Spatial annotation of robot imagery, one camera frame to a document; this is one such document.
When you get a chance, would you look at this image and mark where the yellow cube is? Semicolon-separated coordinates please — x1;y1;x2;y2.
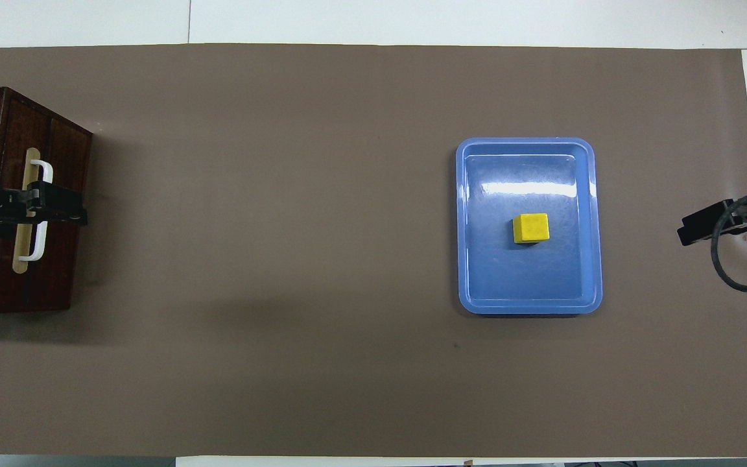
513;213;551;245

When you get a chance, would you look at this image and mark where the blue plastic tray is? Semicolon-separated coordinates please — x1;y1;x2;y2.
456;137;604;316

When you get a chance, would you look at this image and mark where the wooden drawer with white handle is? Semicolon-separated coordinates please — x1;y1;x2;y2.
0;90;54;313

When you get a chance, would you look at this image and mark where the brown table mat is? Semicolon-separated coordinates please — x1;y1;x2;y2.
0;43;747;458

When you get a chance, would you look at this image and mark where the dark brown wooden cabinet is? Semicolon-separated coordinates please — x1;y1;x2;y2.
0;86;93;315

